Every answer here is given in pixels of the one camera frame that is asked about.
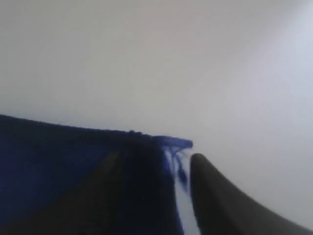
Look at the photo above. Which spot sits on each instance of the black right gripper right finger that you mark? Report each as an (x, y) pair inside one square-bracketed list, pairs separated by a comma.
[(221, 208)]

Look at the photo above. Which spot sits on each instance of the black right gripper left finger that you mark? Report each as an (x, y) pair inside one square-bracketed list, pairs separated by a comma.
[(88, 209)]

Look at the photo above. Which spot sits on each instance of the blue microfiber towel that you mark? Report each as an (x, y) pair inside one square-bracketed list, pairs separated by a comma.
[(41, 162)]

